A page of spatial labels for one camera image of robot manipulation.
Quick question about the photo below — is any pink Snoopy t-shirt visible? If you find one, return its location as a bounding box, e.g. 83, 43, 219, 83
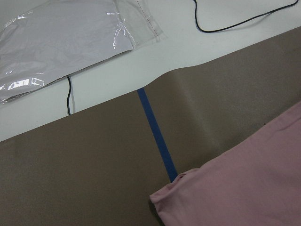
150, 104, 301, 226

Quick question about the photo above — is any clear plastic bag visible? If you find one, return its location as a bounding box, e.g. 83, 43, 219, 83
0, 0, 163, 103

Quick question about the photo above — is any thin black cable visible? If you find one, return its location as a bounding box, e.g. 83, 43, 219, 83
192, 0, 298, 32

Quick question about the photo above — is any brown paper table mat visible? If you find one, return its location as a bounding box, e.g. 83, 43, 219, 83
0, 28, 301, 226

